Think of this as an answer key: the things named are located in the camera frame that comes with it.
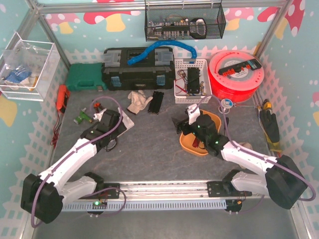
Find black terminal strip orange levers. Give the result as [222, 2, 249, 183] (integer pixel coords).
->
[218, 59, 262, 77]

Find blue corrugated hose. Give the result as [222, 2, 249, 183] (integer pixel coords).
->
[127, 40, 198, 66]

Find black wire mesh basket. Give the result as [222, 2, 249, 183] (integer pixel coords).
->
[145, 2, 226, 41]

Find white leather work glove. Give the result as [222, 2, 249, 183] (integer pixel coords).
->
[127, 90, 153, 115]

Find white slotted plastic basket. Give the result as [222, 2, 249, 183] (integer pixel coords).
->
[173, 58, 212, 104]

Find orange handled pliers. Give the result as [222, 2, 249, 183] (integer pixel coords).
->
[92, 101, 105, 113]

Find aluminium linear rail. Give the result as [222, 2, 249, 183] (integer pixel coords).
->
[74, 181, 252, 200]

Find white peg base plate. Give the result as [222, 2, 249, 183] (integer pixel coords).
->
[111, 110, 135, 138]

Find solder wire spool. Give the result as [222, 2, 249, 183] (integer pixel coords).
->
[218, 99, 234, 115]

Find blue white knit glove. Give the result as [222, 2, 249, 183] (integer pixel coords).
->
[4, 66, 31, 84]

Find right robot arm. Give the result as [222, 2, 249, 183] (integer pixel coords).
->
[172, 104, 309, 209]

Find orange plastic tray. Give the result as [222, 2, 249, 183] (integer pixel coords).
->
[179, 111, 222, 156]

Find black aluminium extrusion bar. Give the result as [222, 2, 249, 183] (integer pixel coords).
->
[148, 91, 164, 115]

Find clear acrylic wall box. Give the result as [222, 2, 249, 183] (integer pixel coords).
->
[0, 32, 60, 102]

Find red filament spool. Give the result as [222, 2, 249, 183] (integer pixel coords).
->
[208, 50, 265, 103]

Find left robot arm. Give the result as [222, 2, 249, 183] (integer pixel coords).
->
[20, 109, 135, 224]

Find black power module in basket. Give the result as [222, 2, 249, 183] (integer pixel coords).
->
[187, 67, 200, 94]

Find yellow handled screwdriver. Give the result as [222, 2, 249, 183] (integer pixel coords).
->
[257, 99, 272, 113]

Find orange multimeter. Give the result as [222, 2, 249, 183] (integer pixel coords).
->
[56, 85, 70, 114]

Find green circuit board part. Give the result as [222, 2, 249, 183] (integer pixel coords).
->
[73, 108, 93, 124]

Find green plastic tool case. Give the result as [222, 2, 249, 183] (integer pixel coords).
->
[65, 63, 107, 91]

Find grey slotted cable duct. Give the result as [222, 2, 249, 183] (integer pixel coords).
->
[62, 199, 227, 212]

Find black plastic toolbox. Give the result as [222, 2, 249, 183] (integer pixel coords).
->
[101, 46, 175, 91]

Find beige cloth glove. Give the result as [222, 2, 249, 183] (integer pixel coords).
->
[239, 142, 253, 150]

